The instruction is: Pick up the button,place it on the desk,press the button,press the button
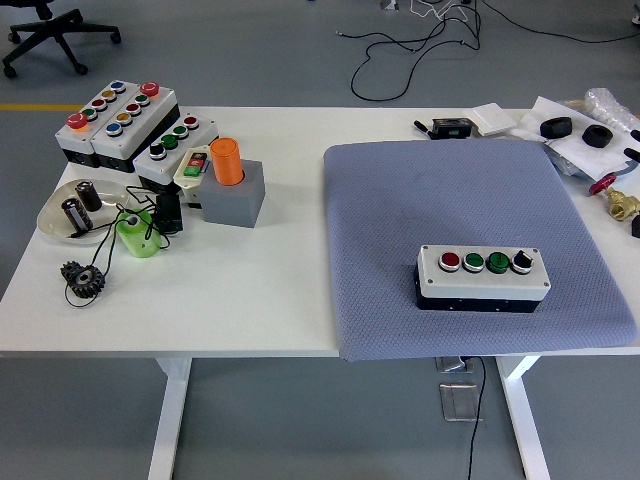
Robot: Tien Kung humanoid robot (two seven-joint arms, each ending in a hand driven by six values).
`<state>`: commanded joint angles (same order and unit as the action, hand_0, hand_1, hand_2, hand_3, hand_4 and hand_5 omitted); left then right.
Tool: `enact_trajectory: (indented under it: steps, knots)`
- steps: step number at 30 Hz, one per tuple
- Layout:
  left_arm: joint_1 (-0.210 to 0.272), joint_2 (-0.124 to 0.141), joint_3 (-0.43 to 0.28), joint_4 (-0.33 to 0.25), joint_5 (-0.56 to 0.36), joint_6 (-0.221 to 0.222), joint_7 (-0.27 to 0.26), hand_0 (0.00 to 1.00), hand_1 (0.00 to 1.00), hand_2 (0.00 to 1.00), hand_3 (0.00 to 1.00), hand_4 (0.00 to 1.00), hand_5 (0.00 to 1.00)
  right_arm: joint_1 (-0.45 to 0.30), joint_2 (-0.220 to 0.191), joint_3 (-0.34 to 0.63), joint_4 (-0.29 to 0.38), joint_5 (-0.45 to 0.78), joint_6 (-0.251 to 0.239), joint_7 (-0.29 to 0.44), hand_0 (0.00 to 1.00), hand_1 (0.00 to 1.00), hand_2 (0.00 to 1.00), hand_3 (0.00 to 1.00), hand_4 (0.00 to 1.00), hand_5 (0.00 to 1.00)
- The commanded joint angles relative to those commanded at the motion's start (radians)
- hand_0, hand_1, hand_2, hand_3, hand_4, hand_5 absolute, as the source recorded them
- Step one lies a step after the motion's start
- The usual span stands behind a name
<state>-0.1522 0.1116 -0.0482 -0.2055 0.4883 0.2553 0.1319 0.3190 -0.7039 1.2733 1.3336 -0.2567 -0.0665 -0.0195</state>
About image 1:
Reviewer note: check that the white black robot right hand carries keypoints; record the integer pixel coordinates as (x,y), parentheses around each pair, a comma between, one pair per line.
(631,154)

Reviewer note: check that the grey four-button control box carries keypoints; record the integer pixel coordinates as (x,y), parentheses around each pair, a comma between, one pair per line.
(480,285)
(172,160)

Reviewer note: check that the grey five-button control box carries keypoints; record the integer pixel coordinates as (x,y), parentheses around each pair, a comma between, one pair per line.
(70,140)
(127,137)

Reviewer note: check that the white foam sheet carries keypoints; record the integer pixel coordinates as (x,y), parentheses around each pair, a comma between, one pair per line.
(580,150)

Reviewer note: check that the clear bubble wrap bag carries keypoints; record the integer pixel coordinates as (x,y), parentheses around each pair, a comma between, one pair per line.
(607,107)

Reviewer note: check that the clear plastic bag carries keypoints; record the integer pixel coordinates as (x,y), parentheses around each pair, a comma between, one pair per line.
(562,162)

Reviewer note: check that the black device with green label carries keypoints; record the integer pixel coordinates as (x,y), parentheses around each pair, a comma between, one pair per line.
(450,127)

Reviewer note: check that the small black tool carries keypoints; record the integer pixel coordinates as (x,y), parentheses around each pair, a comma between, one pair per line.
(422,127)

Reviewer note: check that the grey-blue textured mat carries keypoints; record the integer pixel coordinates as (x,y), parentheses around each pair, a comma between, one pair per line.
(390,225)

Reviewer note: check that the silver floor socket plate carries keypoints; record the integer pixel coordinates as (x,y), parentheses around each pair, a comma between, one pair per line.
(457,402)
(450,364)

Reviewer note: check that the white table leg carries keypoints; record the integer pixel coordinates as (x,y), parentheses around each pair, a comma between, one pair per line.
(170,415)
(522,415)

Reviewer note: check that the grey block with hole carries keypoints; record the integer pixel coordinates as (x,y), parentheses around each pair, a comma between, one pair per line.
(232,205)

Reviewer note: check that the orange cylinder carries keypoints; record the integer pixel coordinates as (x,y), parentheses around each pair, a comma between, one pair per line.
(226,162)

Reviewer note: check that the small black adapter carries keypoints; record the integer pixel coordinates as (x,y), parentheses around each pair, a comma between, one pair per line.
(169,215)

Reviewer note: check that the green plastic cylinder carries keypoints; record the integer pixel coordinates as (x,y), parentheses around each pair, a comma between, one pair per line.
(137,240)

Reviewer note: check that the brown capacitor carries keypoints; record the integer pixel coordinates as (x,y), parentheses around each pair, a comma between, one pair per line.
(89,196)

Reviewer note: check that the black capacitor with grey stripe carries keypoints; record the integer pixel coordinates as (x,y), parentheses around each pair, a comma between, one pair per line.
(76,216)

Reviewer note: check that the black bevel gear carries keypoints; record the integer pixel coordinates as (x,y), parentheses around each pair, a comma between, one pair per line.
(75,280)

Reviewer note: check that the silver shallow dish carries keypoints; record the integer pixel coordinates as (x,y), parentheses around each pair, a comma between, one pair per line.
(52,220)

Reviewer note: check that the black office chair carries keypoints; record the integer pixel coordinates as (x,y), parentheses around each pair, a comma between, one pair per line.
(57,27)

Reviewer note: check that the white square switch panel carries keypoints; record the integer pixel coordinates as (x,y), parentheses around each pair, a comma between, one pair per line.
(492,119)

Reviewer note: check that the cream two-button switch box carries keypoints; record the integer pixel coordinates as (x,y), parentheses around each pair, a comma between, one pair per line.
(186,182)

